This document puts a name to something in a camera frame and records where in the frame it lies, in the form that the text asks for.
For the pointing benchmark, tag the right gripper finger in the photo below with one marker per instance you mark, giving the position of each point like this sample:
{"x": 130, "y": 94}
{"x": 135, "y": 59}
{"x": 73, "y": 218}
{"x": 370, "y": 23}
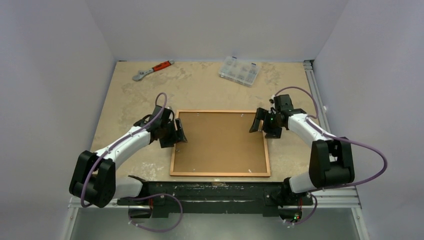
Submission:
{"x": 274, "y": 133}
{"x": 259, "y": 116}

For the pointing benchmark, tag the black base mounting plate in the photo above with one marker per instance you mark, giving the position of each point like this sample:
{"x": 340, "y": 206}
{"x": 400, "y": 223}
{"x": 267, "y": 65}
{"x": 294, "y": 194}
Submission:
{"x": 269, "y": 199}

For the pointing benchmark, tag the red handled adjustable wrench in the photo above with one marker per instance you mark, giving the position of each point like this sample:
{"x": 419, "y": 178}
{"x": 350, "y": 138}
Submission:
{"x": 143, "y": 73}

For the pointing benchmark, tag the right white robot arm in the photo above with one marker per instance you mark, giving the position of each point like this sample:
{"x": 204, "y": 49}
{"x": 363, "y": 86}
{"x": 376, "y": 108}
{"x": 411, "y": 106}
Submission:
{"x": 331, "y": 160}

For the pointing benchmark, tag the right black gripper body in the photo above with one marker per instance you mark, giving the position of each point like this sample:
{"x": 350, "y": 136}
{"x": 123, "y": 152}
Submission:
{"x": 268, "y": 121}

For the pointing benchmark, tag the orange wooden picture frame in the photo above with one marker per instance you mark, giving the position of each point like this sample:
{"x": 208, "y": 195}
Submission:
{"x": 268, "y": 159}

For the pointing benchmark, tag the brown fibreboard backing board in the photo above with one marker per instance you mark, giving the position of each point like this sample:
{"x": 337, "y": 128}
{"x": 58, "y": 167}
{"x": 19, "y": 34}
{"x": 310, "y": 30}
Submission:
{"x": 218, "y": 142}

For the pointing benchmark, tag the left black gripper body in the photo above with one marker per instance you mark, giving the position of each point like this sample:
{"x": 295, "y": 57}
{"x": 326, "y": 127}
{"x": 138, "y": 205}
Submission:
{"x": 168, "y": 136}

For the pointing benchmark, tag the clear plastic organizer box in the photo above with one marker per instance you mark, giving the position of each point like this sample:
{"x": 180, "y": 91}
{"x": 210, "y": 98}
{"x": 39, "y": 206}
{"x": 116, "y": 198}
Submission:
{"x": 239, "y": 71}

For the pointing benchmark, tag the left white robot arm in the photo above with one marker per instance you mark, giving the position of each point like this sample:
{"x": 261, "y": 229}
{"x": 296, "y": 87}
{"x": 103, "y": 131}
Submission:
{"x": 94, "y": 179}

